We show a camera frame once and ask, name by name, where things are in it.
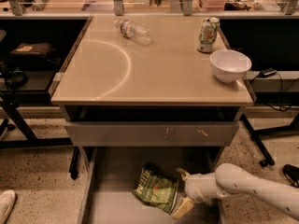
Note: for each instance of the clear plastic water bottle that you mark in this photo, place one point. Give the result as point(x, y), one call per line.
point(134, 31)

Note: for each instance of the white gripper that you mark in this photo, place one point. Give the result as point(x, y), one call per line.
point(193, 187)

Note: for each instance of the grey open middle drawer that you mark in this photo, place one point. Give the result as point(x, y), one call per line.
point(115, 171)

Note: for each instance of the white shoe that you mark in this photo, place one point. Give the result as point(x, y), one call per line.
point(7, 201)

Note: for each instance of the grey closed top drawer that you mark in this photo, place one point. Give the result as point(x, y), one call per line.
point(152, 134)

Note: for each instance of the green jalapeno chip bag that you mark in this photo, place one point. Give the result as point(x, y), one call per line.
point(156, 190)

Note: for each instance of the white bowl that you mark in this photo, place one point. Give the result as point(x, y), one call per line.
point(229, 65)

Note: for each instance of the black shoe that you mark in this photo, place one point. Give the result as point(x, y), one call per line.
point(292, 173)

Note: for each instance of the black power adapter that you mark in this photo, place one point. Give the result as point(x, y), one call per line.
point(267, 72)

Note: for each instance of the black case with label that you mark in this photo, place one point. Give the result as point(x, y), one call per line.
point(36, 50)

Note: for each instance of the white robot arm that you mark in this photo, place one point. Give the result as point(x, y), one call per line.
point(229, 181)

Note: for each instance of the black headphones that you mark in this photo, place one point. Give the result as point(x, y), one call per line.
point(13, 80)

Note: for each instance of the green drink can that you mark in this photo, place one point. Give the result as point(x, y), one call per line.
point(208, 34)

